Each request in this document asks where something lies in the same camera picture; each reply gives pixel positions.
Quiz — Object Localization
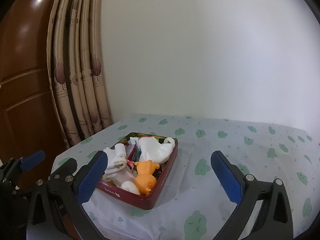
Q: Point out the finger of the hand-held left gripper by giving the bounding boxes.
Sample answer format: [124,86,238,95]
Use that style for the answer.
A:
[47,158,78,181]
[2,150,46,180]

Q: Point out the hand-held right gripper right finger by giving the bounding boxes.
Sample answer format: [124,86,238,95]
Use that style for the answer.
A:
[210,150,293,240]

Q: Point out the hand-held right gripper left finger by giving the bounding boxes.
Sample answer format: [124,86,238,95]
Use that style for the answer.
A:
[26,150,108,240]

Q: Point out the white printed socks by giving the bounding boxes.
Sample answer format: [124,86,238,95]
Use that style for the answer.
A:
[103,143,127,180]

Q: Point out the teal and white tissue pack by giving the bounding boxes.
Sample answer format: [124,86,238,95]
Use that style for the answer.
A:
[132,144,143,162]

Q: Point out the orange and white plush toy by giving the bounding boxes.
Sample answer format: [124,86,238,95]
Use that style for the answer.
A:
[121,160,162,196]

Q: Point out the red tin box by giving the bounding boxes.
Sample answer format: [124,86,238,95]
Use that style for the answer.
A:
[96,132,179,210]

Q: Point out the white sock with red stripe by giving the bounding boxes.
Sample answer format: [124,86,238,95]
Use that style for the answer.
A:
[137,135,175,163]

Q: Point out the white tablecloth with green clouds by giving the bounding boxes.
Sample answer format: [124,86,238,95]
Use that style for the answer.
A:
[51,114,314,240]

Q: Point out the brown wooden door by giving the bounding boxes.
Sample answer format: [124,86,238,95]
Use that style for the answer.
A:
[0,0,70,188]

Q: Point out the beige patterned curtain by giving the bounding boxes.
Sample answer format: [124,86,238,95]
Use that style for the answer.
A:
[46,0,113,148]

